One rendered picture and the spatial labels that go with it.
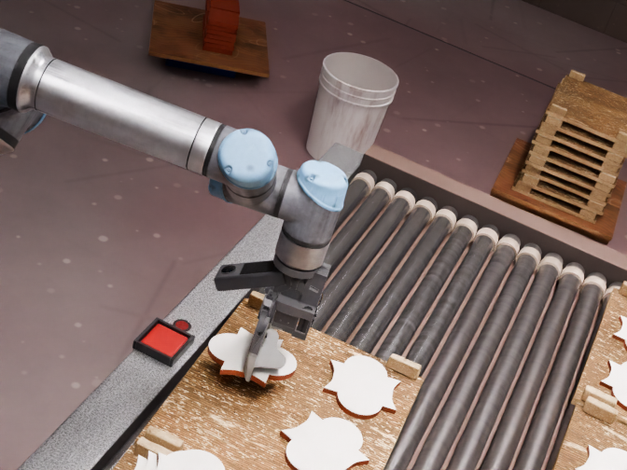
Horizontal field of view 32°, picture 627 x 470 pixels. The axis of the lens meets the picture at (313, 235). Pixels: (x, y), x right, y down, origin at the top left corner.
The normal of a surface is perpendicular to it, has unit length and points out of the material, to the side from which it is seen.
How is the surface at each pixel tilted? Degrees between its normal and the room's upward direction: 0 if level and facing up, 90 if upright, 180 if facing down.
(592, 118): 0
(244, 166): 45
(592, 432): 0
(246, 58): 0
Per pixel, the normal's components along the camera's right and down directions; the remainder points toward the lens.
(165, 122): 0.07, -0.24
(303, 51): 0.25, -0.79
